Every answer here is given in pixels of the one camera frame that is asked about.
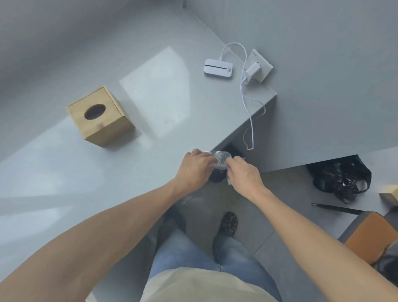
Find person's right forearm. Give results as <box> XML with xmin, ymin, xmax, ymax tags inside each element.
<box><xmin>248</xmin><ymin>188</ymin><xmax>398</xmax><ymax>302</ymax></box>

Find black plastic bag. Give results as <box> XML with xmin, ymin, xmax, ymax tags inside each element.
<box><xmin>306</xmin><ymin>155</ymin><xmax>372</xmax><ymax>205</ymax></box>

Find beige shirt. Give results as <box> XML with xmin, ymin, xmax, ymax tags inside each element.
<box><xmin>140</xmin><ymin>267</ymin><xmax>279</xmax><ymax>302</ymax></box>

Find white charger plug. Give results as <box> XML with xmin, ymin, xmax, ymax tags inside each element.
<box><xmin>244</xmin><ymin>62</ymin><xmax>262</xmax><ymax>85</ymax></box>

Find wooden tissue box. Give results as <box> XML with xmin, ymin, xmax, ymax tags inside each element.
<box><xmin>67</xmin><ymin>86</ymin><xmax>136</xmax><ymax>147</ymax></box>

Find person's left hand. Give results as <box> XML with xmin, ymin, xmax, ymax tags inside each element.
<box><xmin>172</xmin><ymin>150</ymin><xmax>219</xmax><ymax>198</ymax></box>

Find black pen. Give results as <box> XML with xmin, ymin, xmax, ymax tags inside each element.
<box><xmin>311</xmin><ymin>203</ymin><xmax>365</xmax><ymax>215</ymax></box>

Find dark grey bag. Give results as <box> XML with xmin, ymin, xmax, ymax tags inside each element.
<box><xmin>373</xmin><ymin>242</ymin><xmax>398</xmax><ymax>279</ymax></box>

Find white wall socket plate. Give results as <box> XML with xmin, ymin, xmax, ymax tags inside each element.
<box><xmin>246</xmin><ymin>49</ymin><xmax>274</xmax><ymax>84</ymax></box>

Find person's right hand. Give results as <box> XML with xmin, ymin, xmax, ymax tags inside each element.
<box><xmin>224</xmin><ymin>156</ymin><xmax>267</xmax><ymax>203</ymax></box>

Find white charging cable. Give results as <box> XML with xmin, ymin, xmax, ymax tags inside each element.
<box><xmin>220</xmin><ymin>42</ymin><xmax>267</xmax><ymax>151</ymax></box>

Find light wooden block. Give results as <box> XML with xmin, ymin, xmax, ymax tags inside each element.
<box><xmin>378</xmin><ymin>184</ymin><xmax>398</xmax><ymax>206</ymax></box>

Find orange seat chair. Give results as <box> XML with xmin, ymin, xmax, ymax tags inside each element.
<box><xmin>338</xmin><ymin>211</ymin><xmax>398</xmax><ymax>266</ymax></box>

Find clear plastic packet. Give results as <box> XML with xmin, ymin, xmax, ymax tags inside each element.
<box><xmin>192</xmin><ymin>148</ymin><xmax>248</xmax><ymax>186</ymax></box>

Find dark right shoe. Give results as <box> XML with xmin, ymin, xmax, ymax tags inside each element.
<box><xmin>217</xmin><ymin>212</ymin><xmax>239</xmax><ymax>239</ymax></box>

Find person's left forearm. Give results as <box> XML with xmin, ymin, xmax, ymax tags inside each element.
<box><xmin>0</xmin><ymin>181</ymin><xmax>195</xmax><ymax>302</ymax></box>

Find blue jeans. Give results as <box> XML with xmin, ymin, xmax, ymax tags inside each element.
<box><xmin>148</xmin><ymin>229</ymin><xmax>282</xmax><ymax>302</ymax></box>

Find white router device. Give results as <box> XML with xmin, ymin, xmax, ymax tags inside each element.
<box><xmin>204</xmin><ymin>58</ymin><xmax>234</xmax><ymax>79</ymax></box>

